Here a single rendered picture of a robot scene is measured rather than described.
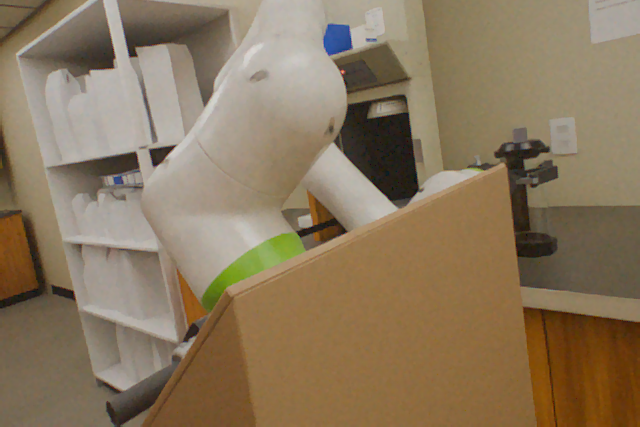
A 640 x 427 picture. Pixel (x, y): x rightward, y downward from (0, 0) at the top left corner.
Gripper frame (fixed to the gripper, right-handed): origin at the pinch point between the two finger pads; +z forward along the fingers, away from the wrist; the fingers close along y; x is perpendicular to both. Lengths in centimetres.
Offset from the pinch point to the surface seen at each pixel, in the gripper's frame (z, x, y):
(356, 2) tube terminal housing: 17, -50, 48
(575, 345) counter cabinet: -9.2, 33.3, -9.4
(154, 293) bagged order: 7, 55, 188
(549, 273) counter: -3.6, 21.4, -4.4
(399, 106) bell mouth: 21.4, -18.1, 40.5
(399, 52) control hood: 11.1, -32.0, 32.3
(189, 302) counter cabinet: -10, 45, 127
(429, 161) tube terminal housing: 20.2, -0.9, 32.1
